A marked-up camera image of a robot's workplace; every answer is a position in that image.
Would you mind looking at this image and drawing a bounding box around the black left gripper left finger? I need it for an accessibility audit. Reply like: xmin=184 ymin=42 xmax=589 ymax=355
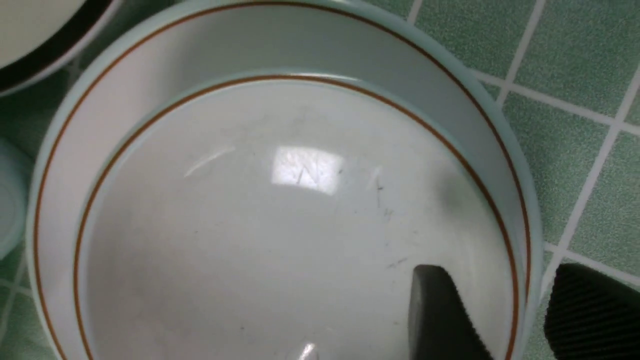
xmin=407 ymin=265 xmax=493 ymax=360

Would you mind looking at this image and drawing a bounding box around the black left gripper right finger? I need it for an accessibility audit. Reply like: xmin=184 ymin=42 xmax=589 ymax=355
xmin=543 ymin=263 xmax=640 ymax=360

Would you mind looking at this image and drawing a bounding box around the light blue cup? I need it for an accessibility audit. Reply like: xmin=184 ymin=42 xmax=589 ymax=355
xmin=0 ymin=138 xmax=33 ymax=259

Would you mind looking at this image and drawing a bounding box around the light blue plate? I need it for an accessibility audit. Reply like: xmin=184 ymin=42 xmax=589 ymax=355
xmin=25 ymin=0 xmax=544 ymax=360

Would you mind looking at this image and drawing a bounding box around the illustrated plate black rim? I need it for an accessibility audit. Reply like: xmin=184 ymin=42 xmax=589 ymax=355
xmin=0 ymin=0 xmax=123 ymax=96

